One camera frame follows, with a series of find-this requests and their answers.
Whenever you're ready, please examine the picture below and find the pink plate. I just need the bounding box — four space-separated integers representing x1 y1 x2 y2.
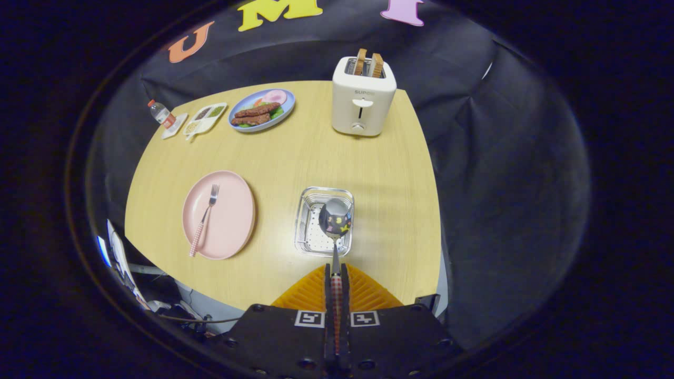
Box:
182 170 257 261

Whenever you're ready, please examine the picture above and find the blue plate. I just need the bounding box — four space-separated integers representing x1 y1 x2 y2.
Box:
227 88 296 133

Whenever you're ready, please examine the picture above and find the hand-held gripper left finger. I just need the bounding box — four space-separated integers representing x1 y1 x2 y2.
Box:
219 263 338 379

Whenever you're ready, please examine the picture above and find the white square coaster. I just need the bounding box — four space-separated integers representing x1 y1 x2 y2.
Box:
161 113 189 139

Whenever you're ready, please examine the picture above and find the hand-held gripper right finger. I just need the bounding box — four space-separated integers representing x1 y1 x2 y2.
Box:
340 263 464 379

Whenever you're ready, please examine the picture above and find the white three-compartment condiment tray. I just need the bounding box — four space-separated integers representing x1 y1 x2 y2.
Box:
183 102 228 142

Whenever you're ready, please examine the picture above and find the brown meat strip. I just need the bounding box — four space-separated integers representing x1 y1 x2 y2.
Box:
231 113 272 126
234 103 281 118

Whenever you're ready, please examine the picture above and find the clear water bottle red label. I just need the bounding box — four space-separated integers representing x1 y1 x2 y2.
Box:
147 99 177 129

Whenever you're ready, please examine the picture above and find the metal spoon with checked handle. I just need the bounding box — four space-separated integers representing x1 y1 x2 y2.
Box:
318 198 353 358

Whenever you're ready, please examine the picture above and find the clear tray with metal rack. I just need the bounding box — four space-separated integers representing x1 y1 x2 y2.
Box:
294 186 355 257

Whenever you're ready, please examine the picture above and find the black cable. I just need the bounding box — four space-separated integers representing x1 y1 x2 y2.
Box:
155 313 245 324

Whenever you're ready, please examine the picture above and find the white toaster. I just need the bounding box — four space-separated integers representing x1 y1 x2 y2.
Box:
331 56 398 137

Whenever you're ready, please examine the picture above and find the metal fork with checked handle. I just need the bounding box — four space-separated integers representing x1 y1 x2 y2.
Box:
189 184 220 258

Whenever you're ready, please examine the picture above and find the white panel with blue edge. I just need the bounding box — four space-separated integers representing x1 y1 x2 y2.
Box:
97 220 151 311

